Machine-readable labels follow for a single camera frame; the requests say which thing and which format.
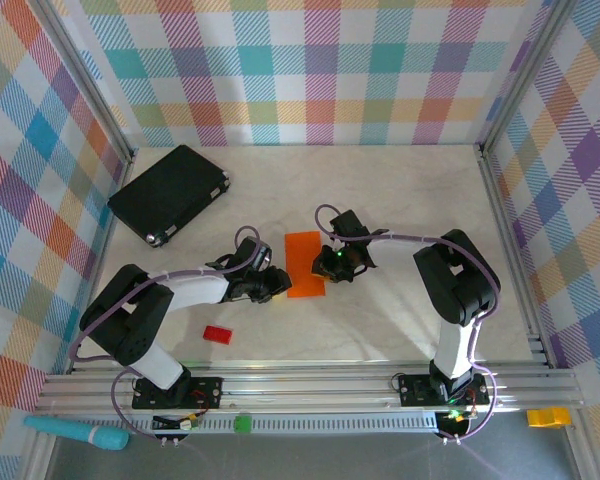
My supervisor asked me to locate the red plastic block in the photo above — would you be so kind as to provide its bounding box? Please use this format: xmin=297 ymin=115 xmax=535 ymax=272
xmin=202 ymin=325 xmax=234 ymax=346

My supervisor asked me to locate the black flat case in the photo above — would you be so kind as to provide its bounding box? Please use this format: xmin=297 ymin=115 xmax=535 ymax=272
xmin=107 ymin=144 xmax=231 ymax=249

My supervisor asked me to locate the teal cylinder with white band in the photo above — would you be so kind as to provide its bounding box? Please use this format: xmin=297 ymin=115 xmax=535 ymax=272
xmin=23 ymin=414 xmax=130 ymax=451

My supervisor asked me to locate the yellow plastic block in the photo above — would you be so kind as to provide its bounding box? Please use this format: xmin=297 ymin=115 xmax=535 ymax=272
xmin=526 ymin=407 xmax=572 ymax=429

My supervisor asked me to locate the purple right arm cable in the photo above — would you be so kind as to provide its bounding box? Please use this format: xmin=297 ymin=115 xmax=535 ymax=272
xmin=313 ymin=203 xmax=506 ymax=446

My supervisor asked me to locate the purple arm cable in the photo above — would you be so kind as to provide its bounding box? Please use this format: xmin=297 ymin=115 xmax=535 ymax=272
xmin=313 ymin=203 xmax=506 ymax=446
xmin=68 ymin=225 xmax=274 ymax=444

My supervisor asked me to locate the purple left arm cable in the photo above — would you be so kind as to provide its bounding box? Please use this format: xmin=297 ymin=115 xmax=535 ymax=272
xmin=68 ymin=225 xmax=274 ymax=444

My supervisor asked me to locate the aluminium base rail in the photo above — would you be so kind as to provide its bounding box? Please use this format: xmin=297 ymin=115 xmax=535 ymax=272
xmin=34 ymin=367 xmax=584 ymax=414

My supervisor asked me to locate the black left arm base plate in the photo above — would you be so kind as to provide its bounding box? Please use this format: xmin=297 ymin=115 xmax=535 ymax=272
xmin=131 ymin=375 xmax=225 ymax=411

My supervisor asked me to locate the slotted grey cable duct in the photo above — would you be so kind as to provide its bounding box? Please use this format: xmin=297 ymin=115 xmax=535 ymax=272
xmin=152 ymin=412 xmax=441 ymax=434

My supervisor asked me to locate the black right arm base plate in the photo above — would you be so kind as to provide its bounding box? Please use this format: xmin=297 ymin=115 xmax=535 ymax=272
xmin=397 ymin=372 xmax=491 ymax=407

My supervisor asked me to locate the aluminium side rail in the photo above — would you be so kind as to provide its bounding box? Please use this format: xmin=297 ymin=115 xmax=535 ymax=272
xmin=474 ymin=144 xmax=554 ymax=369
xmin=67 ymin=149 xmax=136 ymax=374

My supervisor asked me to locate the aluminium frame post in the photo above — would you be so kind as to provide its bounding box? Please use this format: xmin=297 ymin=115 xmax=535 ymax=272
xmin=29 ymin=0 xmax=137 ymax=166
xmin=474 ymin=0 xmax=581 ymax=161

